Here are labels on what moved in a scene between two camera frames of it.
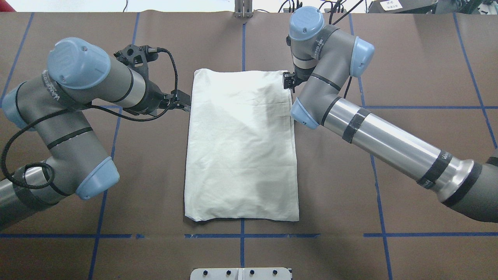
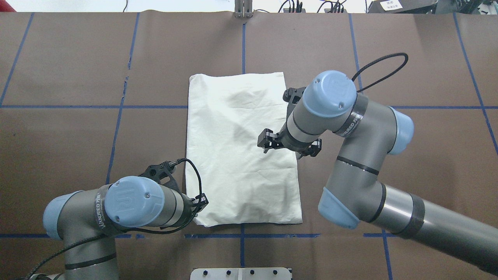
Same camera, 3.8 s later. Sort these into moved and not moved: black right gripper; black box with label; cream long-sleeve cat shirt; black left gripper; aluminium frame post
Moved: black right gripper; black left gripper
Not moved: black box with label; cream long-sleeve cat shirt; aluminium frame post
